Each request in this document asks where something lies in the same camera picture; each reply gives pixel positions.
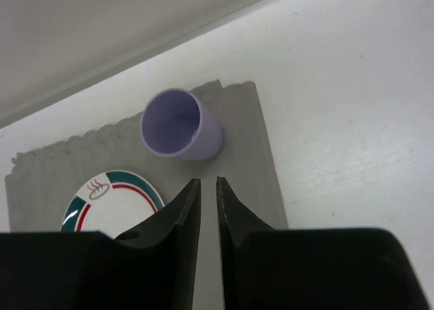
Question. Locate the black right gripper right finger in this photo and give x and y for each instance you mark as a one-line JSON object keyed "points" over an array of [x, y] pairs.
{"points": [[267, 268]]}

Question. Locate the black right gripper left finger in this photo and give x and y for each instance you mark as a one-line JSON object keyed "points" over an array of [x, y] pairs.
{"points": [[150, 266]]}

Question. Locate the white plate with green rim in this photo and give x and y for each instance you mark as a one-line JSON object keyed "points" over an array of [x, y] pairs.
{"points": [[111, 202]]}

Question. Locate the grey cloth placemat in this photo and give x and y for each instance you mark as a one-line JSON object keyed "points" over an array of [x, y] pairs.
{"points": [[43, 181]]}

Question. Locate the lilac plastic cup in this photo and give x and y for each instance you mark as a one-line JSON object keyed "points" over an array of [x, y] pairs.
{"points": [[176, 124]]}

